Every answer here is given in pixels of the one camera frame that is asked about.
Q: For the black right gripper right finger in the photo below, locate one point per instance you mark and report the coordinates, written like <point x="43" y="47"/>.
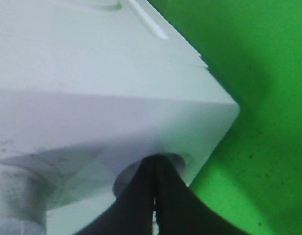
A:
<point x="180" y="211"/>

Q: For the green table mat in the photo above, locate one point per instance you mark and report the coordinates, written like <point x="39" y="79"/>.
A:
<point x="254" y="49"/>

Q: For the white microwave knob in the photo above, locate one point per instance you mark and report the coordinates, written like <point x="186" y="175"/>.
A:
<point x="24" y="198"/>

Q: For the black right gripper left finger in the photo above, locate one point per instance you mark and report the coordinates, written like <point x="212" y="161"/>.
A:
<point x="128" y="215"/>

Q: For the white microwave oven body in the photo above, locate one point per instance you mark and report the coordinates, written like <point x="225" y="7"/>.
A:
<point x="87" y="87"/>

